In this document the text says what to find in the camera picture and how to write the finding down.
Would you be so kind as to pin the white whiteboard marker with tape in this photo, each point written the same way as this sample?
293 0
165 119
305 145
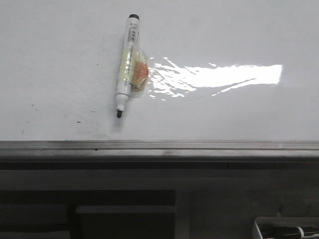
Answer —
134 70

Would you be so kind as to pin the dark grey box under board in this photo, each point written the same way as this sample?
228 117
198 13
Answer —
126 222

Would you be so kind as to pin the white marker tray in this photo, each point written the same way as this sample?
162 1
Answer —
268 222

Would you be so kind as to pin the black marker in tray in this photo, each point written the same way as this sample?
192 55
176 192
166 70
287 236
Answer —
290 233

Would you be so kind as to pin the white whiteboard with aluminium frame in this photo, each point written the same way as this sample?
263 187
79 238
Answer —
230 82

